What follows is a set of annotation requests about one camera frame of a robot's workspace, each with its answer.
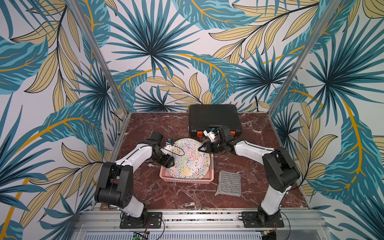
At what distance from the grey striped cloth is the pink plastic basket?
0.07 m

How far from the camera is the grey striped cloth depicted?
832 millimetres

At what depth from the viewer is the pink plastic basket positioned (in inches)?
32.5
